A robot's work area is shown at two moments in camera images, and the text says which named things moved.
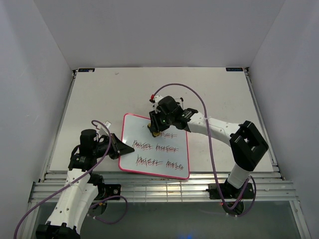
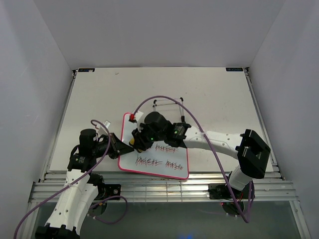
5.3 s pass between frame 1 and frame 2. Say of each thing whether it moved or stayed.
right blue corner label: stayed
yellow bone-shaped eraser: moved
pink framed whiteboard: stayed
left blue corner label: stayed
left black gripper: stayed
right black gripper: moved
